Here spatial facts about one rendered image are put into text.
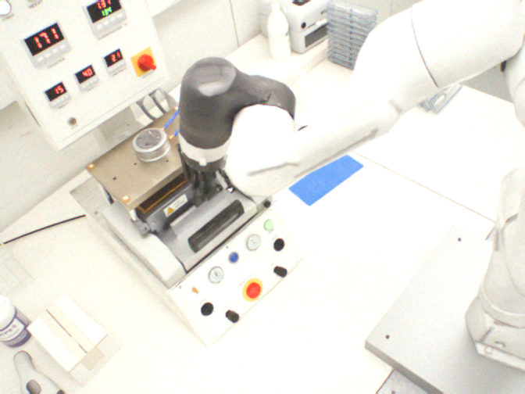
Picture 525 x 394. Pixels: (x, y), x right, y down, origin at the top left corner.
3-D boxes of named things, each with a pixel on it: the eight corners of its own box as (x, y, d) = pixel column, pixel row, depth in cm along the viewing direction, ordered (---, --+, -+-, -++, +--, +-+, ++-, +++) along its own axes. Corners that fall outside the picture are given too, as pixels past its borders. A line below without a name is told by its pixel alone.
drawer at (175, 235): (118, 207, 120) (107, 187, 115) (183, 159, 129) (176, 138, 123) (187, 273, 105) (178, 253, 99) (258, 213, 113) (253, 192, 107)
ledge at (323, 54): (139, 129, 169) (135, 119, 166) (288, 23, 204) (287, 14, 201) (193, 163, 154) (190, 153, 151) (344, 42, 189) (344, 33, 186)
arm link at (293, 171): (406, -13, 56) (219, 80, 74) (422, 109, 48) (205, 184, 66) (439, 43, 64) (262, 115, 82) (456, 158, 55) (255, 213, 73)
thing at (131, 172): (87, 180, 116) (64, 142, 106) (183, 115, 128) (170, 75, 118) (140, 232, 103) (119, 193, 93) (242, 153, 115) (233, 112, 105)
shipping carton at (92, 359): (42, 342, 118) (24, 326, 111) (82, 306, 123) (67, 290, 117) (80, 389, 109) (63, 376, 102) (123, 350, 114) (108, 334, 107)
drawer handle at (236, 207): (190, 248, 104) (185, 238, 101) (239, 208, 110) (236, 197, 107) (195, 253, 103) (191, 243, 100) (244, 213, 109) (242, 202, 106)
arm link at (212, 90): (287, 161, 75) (290, 109, 80) (307, 112, 64) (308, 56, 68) (173, 145, 73) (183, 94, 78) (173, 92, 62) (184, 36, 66)
